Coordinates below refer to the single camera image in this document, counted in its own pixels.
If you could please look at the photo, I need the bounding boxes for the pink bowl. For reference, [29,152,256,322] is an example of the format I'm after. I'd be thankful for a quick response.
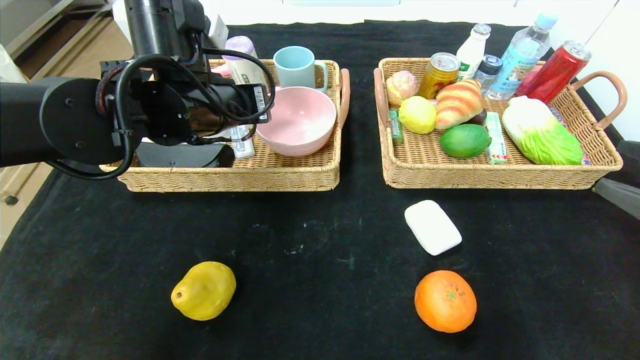
[255,86,338,158]

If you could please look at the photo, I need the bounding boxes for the green lime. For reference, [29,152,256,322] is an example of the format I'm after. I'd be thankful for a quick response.
[439,124,493,160]

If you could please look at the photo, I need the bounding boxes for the brown striped croissant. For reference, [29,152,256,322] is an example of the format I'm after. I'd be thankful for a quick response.
[435,79,486,131]

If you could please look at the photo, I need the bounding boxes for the yellow pear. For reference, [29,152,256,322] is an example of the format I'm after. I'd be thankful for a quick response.
[171,261,237,321]

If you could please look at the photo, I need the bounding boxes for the orange fruit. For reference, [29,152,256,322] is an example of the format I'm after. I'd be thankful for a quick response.
[414,270,478,334]

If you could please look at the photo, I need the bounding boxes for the clear plastic tool pack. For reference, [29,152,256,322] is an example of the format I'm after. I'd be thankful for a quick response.
[230,125,256,160]

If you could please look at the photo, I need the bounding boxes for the green gum pack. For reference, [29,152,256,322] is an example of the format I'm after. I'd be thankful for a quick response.
[389,109,405,147]

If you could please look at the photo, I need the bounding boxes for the light blue mug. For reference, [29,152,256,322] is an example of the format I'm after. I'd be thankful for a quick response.
[273,46,329,93]

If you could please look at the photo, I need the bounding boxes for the yellow lemon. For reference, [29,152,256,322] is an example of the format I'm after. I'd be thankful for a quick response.
[399,96,438,135]

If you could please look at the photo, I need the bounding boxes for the black tablecloth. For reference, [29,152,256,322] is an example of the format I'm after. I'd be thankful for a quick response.
[0,21,640,360]

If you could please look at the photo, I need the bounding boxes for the white soap bar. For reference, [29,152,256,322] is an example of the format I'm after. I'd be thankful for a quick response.
[404,200,463,257]

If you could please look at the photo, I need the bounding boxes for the pink yellow bun toy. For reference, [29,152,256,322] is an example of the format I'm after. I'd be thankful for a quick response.
[385,70,420,108]

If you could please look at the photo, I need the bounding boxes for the black glasses case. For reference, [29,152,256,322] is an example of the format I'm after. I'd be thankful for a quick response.
[136,142,236,169]

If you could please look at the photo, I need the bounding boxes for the cream tumbler purple lid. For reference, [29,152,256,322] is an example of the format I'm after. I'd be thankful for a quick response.
[222,36,269,90]

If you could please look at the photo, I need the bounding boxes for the yellow drink can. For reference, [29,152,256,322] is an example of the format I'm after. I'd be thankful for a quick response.
[417,52,461,101]

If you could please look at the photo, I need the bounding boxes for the green white candy pack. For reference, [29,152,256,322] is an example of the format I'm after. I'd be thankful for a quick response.
[485,112,511,165]

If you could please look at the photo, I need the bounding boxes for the small blue-capped bottle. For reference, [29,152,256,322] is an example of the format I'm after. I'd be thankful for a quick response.
[472,55,502,98]

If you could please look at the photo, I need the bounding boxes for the white milk bottle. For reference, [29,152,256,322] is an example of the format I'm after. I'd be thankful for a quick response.
[455,24,492,83]

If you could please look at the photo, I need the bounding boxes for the green white cabbage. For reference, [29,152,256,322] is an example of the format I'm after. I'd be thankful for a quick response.
[502,96,584,166]

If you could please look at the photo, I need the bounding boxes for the clear water bottle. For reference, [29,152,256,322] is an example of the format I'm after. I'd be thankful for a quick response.
[486,12,558,102]

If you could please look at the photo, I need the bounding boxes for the colourful snack packet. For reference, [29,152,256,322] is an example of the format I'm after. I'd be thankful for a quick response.
[547,105,591,167]

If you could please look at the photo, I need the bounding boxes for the red drink can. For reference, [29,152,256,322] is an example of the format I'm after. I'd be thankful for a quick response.
[515,41,591,105]

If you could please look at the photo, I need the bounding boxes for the brown wooden shelf unit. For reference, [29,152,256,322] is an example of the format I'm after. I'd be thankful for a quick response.
[0,0,126,78]

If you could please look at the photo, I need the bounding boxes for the light wooden rack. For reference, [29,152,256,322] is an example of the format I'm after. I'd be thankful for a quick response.
[0,162,53,207]

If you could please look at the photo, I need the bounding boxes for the white hanging cloth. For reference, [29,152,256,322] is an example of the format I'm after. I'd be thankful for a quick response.
[0,42,28,84]

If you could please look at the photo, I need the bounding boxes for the wicker basket brown handles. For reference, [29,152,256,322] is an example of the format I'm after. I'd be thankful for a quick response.
[373,57,627,190]
[100,59,351,193]

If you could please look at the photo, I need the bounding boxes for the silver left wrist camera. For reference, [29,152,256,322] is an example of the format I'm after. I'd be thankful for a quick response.
[207,14,230,51]

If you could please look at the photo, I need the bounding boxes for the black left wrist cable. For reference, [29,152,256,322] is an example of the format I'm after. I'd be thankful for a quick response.
[47,47,277,181]

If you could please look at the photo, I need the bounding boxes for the braided labelled arm cable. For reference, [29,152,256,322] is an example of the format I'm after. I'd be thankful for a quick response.
[95,60,131,118]

